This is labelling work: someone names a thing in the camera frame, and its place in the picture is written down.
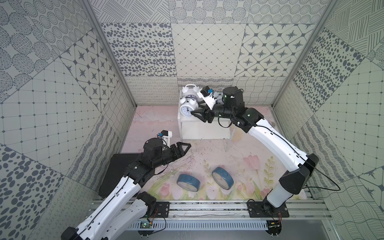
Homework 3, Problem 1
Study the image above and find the blue round alarm clock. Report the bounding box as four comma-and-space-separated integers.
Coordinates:
212, 167, 234, 190
177, 174, 201, 192

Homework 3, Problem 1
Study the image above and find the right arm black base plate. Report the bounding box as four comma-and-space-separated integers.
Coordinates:
246, 200, 290, 219

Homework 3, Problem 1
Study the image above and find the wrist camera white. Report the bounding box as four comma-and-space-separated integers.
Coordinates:
198, 86, 217, 110
158, 130, 173, 147

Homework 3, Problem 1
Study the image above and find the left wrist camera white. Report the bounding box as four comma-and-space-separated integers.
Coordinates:
158, 130, 173, 147

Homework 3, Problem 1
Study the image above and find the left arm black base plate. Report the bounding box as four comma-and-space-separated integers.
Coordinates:
144, 202, 170, 218

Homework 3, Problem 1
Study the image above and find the white plastic twin-bell alarm clock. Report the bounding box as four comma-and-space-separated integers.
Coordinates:
182, 84, 200, 101

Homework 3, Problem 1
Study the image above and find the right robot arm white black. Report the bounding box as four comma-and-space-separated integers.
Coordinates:
191, 86, 319, 211

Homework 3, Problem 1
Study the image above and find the white metal twin-bell alarm clock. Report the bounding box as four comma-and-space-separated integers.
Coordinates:
213, 92, 224, 105

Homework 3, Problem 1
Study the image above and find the white two-tier shelf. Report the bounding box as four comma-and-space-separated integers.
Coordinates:
178, 99, 235, 152

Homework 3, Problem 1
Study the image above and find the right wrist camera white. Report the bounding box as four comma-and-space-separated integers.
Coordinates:
198, 86, 217, 110

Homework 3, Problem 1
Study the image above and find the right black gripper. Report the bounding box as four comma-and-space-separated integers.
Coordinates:
190, 100, 235, 124

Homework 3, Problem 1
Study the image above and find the green circuit board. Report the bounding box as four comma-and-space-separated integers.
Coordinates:
140, 222, 152, 229

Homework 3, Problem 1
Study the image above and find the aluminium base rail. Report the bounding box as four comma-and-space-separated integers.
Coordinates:
127, 200, 332, 234

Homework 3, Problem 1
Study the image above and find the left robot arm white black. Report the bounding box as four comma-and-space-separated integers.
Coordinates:
61, 138, 191, 240

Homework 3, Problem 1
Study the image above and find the small white twin-bell alarm clock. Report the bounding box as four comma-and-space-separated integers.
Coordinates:
179, 95, 199, 117

